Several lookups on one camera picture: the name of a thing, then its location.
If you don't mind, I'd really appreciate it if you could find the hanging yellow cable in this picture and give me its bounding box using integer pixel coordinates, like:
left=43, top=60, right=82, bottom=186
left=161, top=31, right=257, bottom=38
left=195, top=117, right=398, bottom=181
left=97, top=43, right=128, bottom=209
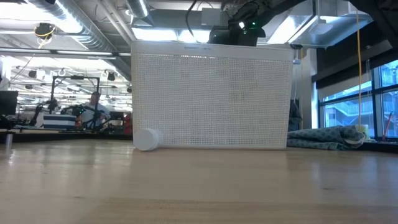
left=355, top=12, right=364, bottom=128

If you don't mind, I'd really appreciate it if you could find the silver round air duct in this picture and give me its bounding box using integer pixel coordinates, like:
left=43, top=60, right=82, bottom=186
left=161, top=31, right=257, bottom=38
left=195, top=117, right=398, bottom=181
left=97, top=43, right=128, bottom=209
left=27, top=0, right=136, bottom=82

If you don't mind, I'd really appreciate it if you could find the ceiling cable reel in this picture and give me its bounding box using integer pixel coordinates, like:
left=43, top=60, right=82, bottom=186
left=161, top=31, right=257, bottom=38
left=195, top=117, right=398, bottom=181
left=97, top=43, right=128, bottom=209
left=34, top=22, right=57, bottom=40

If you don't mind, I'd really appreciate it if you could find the dark computer screen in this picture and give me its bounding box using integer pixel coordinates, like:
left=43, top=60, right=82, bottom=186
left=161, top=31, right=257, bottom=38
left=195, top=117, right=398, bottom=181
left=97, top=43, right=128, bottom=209
left=0, top=90, right=19, bottom=116

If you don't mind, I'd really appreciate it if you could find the dark framed window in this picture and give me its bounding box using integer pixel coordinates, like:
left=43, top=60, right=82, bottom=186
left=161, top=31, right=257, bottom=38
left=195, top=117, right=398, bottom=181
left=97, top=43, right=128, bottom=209
left=317, top=58, right=398, bottom=140

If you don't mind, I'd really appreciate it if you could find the red cabinet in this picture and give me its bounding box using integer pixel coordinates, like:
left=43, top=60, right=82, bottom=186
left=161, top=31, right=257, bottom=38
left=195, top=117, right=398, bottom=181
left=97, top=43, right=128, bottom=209
left=123, top=112, right=133, bottom=134

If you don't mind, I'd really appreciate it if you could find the white plastic basket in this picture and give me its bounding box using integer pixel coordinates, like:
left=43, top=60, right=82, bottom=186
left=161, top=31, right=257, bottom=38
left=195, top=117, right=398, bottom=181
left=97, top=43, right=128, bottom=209
left=130, top=40, right=295, bottom=150

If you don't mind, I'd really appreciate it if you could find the red stick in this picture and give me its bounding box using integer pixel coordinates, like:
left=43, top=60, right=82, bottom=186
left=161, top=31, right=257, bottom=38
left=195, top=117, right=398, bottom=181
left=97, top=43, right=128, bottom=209
left=381, top=111, right=393, bottom=139

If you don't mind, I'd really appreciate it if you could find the plain white pill bottle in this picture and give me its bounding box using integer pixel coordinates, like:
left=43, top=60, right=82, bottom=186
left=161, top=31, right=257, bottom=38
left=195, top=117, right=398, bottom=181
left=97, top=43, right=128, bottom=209
left=132, top=128, right=162, bottom=152

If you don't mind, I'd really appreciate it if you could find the dark chair back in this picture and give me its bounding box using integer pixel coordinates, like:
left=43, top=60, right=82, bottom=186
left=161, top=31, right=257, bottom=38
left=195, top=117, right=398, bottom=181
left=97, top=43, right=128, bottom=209
left=289, top=99, right=302, bottom=131

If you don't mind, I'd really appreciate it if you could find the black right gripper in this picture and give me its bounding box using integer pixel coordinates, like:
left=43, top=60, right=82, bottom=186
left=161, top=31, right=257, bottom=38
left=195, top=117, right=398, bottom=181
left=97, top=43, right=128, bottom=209
left=207, top=19, right=267, bottom=47

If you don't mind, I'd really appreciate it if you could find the silver ceiling duct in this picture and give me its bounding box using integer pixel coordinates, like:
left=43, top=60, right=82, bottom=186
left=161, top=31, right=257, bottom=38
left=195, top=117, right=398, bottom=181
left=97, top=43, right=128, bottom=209
left=267, top=12, right=374, bottom=49

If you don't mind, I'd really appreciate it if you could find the silver metal post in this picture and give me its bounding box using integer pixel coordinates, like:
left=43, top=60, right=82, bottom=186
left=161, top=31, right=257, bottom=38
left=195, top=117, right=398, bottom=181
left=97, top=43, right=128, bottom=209
left=4, top=132, right=14, bottom=151

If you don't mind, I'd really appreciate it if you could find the teal patterned folded cloth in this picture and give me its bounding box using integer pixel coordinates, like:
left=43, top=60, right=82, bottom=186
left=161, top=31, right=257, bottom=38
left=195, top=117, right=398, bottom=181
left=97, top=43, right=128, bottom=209
left=286, top=125, right=367, bottom=151

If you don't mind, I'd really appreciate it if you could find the grey ceiling box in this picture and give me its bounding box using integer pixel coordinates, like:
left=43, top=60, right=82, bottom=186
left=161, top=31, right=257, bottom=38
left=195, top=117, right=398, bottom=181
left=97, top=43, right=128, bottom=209
left=200, top=7, right=223, bottom=27

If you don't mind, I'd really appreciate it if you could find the person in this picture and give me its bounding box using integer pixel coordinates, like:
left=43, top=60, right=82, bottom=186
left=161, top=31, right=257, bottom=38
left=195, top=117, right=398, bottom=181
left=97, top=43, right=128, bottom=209
left=82, top=91, right=111, bottom=130

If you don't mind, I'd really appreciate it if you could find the black frame stand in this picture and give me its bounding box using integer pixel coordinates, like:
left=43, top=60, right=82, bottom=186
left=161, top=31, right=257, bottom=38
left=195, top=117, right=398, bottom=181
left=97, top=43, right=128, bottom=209
left=49, top=75, right=101, bottom=131

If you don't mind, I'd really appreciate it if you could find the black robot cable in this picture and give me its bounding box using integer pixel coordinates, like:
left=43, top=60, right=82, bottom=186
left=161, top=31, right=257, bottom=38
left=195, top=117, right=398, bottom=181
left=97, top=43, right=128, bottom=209
left=185, top=0, right=200, bottom=43

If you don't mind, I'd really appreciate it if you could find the pale yellow cup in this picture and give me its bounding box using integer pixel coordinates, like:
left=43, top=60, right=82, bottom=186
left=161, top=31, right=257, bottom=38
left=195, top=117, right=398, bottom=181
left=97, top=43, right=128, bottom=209
left=357, top=124, right=370, bottom=139

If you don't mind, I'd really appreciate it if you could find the blue white striped box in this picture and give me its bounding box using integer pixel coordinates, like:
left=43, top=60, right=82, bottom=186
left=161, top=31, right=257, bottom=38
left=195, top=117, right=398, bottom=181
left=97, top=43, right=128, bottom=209
left=43, top=114, right=77, bottom=130

